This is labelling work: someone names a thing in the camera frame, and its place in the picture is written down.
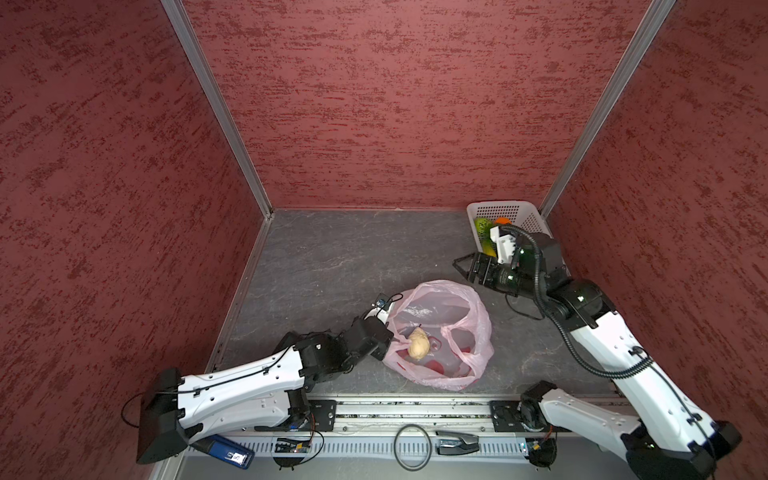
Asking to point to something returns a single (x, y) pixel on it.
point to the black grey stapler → (452, 443)
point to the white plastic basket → (523, 213)
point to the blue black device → (226, 451)
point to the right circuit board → (541, 452)
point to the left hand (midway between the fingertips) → (385, 330)
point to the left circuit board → (287, 445)
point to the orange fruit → (503, 220)
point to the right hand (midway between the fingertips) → (460, 275)
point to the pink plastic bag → (459, 328)
